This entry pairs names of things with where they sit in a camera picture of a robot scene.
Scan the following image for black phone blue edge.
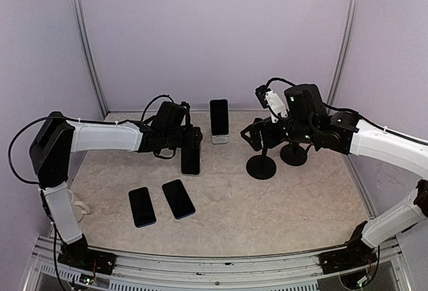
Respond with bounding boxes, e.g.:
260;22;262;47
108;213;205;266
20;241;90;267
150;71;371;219
128;187;156;228
162;179;195;220

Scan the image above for aluminium front rail frame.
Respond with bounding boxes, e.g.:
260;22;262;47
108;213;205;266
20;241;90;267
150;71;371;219
19;237;414;290

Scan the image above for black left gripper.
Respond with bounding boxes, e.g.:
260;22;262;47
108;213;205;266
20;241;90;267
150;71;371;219
164;126;203;149

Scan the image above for right aluminium corner post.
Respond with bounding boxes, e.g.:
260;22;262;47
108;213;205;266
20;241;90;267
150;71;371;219
327;0;359;106

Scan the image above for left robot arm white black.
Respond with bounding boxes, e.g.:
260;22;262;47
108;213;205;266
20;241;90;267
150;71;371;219
24;94;203;268

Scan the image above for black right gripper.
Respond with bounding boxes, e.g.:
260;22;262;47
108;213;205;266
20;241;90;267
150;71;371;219
241;114;317;151

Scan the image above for black phone blue edge right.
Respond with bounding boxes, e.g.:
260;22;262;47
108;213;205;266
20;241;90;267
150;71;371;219
162;179;195;220

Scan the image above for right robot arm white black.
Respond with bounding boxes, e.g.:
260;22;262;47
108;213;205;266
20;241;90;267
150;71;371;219
240;83;427;267

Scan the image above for black round-base stand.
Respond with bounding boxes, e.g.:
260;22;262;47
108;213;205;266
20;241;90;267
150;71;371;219
280;143;308;167
245;147;277;180

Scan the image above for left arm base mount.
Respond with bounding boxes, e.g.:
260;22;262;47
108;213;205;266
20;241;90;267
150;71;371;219
58;235;116;276

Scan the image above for aluminium corner post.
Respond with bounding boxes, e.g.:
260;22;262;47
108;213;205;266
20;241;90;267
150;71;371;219
327;0;359;106
71;0;110;118

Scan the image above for black round-base stand front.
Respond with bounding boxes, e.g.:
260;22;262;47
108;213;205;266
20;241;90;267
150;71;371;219
245;147;277;180

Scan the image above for black round-base stand rear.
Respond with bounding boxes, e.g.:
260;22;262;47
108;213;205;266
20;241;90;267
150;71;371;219
280;143;308;167

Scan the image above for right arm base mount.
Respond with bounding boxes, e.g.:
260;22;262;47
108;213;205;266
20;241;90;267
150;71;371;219
318;233;378;274

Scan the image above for white folding phone stand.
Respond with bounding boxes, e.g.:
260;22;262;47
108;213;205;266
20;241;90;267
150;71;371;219
211;134;229;144

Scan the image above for cream ceramic mug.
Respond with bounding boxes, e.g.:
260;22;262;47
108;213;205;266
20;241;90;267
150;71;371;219
68;189;91;223

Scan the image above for black phone blue edge left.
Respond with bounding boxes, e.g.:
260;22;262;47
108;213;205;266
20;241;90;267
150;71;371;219
128;187;156;228

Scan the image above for black phone silver edge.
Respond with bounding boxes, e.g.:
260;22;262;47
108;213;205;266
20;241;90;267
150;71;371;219
209;99;229;136

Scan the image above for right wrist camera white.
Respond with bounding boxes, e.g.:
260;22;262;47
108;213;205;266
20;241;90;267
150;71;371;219
255;85;288;123

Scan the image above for left aluminium corner post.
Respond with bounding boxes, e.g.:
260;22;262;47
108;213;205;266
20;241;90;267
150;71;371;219
71;0;110;118

